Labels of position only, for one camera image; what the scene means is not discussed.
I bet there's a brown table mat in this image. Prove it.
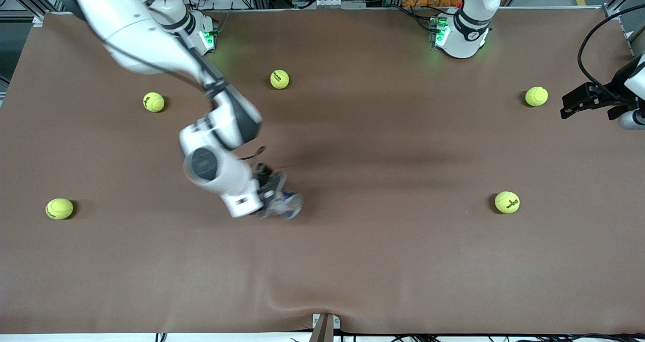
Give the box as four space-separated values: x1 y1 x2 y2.
0 7 645 335

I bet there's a silver metal bracket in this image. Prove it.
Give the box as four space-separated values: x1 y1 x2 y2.
312 313 341 330

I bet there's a white terminal strip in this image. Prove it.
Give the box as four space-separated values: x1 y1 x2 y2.
313 0 367 9

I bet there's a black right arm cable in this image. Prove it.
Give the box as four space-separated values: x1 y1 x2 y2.
76 10 267 161

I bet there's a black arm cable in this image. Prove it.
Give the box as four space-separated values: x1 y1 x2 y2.
577 4 645 103
76 10 267 161

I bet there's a white blue tennis ball can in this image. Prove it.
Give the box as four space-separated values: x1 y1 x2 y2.
266 188 304 220

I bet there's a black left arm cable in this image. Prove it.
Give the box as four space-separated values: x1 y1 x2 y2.
577 4 645 103

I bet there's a brown camera mount post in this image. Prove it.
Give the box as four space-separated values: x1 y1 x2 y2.
308 314 336 342

